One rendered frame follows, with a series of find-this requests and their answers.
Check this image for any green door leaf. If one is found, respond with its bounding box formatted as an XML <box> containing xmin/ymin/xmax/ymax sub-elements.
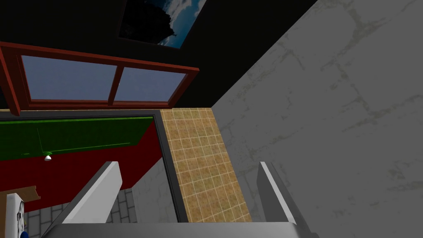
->
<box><xmin>0</xmin><ymin>116</ymin><xmax>155</xmax><ymax>162</ymax></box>

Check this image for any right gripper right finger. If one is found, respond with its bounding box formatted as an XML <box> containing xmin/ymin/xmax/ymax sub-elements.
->
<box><xmin>256</xmin><ymin>161</ymin><xmax>312</xmax><ymax>228</ymax></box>

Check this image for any red-framed window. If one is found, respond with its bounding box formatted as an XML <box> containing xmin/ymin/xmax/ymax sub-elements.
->
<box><xmin>0</xmin><ymin>41</ymin><xmax>200</xmax><ymax>117</ymax></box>

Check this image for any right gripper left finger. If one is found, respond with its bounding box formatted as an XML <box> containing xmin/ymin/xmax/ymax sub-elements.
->
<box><xmin>52</xmin><ymin>161</ymin><xmax>123</xmax><ymax>224</ymax></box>

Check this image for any dark sky picture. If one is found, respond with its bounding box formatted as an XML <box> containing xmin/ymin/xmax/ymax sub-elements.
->
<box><xmin>118</xmin><ymin>0</ymin><xmax>207</xmax><ymax>50</ymax></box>

